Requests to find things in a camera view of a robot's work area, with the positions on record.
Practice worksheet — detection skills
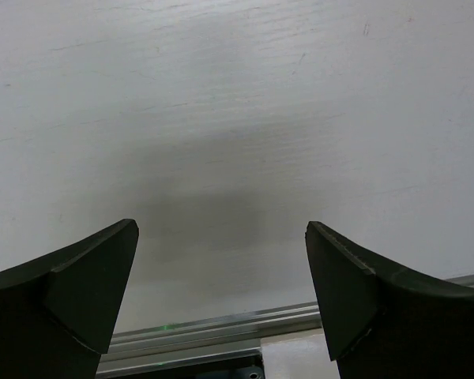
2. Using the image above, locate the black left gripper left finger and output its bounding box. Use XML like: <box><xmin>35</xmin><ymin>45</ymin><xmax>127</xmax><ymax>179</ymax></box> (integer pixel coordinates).
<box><xmin>0</xmin><ymin>219</ymin><xmax>139</xmax><ymax>378</ymax></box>

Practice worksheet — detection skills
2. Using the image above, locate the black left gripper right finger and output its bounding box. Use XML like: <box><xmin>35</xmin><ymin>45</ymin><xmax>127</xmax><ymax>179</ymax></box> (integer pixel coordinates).
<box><xmin>305</xmin><ymin>221</ymin><xmax>474</xmax><ymax>378</ymax></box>

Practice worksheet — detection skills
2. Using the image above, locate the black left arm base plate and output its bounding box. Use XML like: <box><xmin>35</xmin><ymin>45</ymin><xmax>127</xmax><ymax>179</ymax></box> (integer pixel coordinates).
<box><xmin>97</xmin><ymin>355</ymin><xmax>265</xmax><ymax>378</ymax></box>

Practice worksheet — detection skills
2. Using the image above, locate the aluminium table edge rail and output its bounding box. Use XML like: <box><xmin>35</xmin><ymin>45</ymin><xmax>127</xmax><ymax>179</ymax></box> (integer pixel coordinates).
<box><xmin>96</xmin><ymin>271</ymin><xmax>474</xmax><ymax>376</ymax></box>

